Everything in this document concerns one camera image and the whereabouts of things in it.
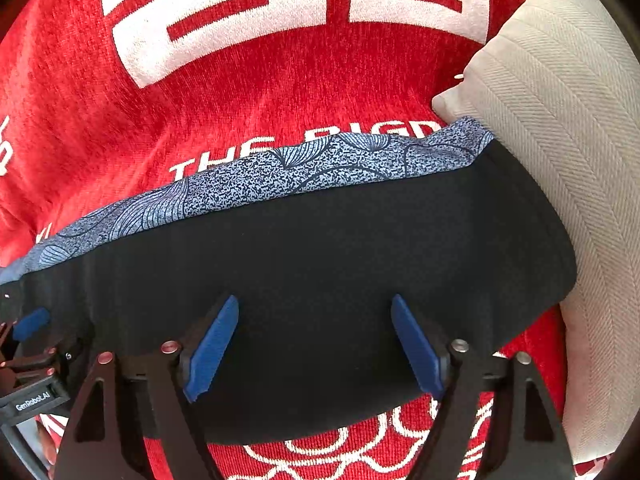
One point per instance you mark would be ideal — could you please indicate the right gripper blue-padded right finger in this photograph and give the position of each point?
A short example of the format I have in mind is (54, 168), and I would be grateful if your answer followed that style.
(525, 436)

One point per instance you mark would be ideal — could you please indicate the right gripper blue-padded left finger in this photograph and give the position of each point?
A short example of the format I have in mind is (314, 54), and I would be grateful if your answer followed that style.
(101, 442)

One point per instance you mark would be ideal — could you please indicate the black pants with grey trim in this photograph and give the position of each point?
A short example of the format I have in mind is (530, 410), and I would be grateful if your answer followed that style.
(315, 240)

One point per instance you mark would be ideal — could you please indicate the red bedspread with white characters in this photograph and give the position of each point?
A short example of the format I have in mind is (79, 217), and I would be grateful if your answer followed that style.
(106, 99)

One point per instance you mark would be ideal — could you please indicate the beige herringbone pillow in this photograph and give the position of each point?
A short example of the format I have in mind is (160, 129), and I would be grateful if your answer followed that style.
(559, 87)

